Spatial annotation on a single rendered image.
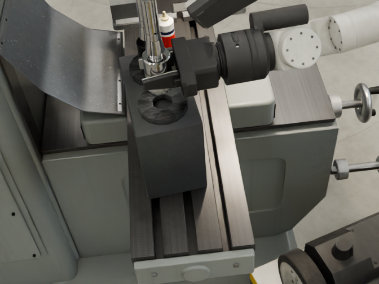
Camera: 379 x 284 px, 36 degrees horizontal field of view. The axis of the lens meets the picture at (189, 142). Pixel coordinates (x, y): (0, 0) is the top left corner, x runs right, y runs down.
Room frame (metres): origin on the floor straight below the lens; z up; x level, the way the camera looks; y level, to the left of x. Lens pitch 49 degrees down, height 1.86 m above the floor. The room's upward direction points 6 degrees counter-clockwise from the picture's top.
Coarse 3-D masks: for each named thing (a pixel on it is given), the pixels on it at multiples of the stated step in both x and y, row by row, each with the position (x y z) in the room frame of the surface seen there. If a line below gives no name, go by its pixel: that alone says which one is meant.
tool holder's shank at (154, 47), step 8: (144, 0) 0.72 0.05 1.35; (152, 0) 0.72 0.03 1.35; (144, 8) 0.72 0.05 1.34; (152, 8) 0.72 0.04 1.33; (144, 16) 0.72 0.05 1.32; (152, 16) 0.72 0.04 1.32; (144, 24) 0.73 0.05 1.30; (152, 24) 0.72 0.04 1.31; (152, 32) 0.72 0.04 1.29; (160, 32) 0.73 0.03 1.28; (152, 40) 0.72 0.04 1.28; (160, 40) 0.73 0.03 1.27; (152, 48) 0.72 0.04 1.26; (160, 48) 0.72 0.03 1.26; (152, 56) 0.72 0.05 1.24; (160, 56) 0.72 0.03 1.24
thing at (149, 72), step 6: (144, 66) 0.72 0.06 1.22; (168, 66) 0.72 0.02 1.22; (144, 72) 0.73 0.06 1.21; (150, 72) 0.71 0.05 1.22; (156, 72) 0.71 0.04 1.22; (162, 72) 0.71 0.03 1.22; (150, 90) 0.72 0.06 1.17; (156, 90) 0.71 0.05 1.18; (162, 90) 0.71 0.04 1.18; (168, 90) 0.71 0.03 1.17
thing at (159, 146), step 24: (168, 48) 0.89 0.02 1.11; (144, 96) 0.75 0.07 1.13; (168, 96) 0.75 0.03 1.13; (192, 96) 0.75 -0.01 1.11; (144, 120) 0.70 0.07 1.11; (168, 120) 0.69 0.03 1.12; (192, 120) 0.69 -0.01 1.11; (144, 144) 0.67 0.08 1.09; (168, 144) 0.67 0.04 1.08; (192, 144) 0.68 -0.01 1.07; (144, 168) 0.67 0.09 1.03; (168, 168) 0.67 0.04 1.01; (192, 168) 0.68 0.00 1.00; (168, 192) 0.67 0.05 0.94
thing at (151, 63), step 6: (144, 54) 0.74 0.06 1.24; (168, 54) 0.73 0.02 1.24; (144, 60) 0.72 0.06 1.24; (150, 60) 0.72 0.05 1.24; (156, 60) 0.72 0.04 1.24; (162, 60) 0.72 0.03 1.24; (168, 60) 0.72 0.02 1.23; (150, 66) 0.71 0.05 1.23; (156, 66) 0.71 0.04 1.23; (162, 66) 0.71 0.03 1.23
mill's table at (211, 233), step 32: (128, 32) 1.20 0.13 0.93; (192, 32) 1.20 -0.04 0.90; (224, 96) 0.93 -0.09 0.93; (128, 128) 0.86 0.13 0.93; (224, 128) 0.83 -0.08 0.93; (128, 160) 0.77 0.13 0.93; (224, 160) 0.75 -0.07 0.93; (192, 192) 0.67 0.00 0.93; (224, 192) 0.67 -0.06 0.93; (160, 224) 0.62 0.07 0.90; (192, 224) 0.61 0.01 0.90; (224, 224) 0.61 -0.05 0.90; (160, 256) 0.55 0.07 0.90; (192, 256) 0.54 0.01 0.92; (224, 256) 0.53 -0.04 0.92
